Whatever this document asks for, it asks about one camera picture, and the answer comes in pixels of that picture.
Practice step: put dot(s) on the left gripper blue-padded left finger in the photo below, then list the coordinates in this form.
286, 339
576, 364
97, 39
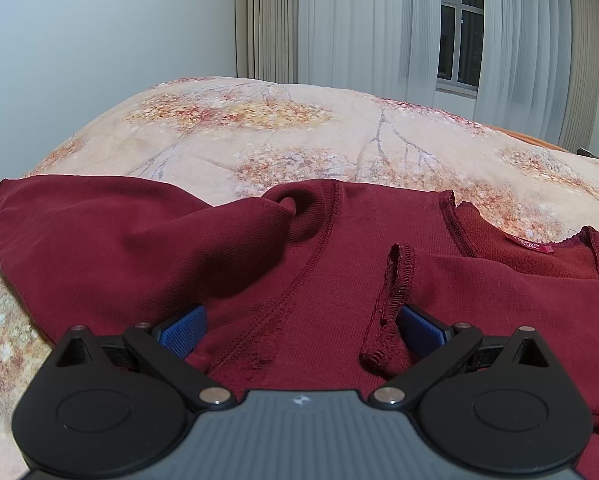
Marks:
162, 349

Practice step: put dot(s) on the white sheer left curtain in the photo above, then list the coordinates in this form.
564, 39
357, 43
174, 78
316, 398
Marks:
388, 48

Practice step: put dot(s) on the beige drape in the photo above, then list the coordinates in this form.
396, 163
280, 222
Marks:
266, 40
583, 96

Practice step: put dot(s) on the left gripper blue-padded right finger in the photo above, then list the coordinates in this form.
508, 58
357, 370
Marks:
441, 349

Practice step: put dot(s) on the beige left drape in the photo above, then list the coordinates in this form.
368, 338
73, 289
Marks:
266, 40

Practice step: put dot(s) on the white sheer right curtain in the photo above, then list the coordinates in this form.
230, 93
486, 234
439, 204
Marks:
526, 65

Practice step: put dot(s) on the beige right drape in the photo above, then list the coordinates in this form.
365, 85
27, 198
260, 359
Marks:
583, 96

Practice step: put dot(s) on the white sheer curtain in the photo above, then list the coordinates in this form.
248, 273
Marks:
526, 65
388, 48

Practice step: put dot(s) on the dark window with white frame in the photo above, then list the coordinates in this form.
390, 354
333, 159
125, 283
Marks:
461, 48

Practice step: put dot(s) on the dark red knit garment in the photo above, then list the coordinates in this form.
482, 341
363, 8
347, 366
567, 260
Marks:
301, 286

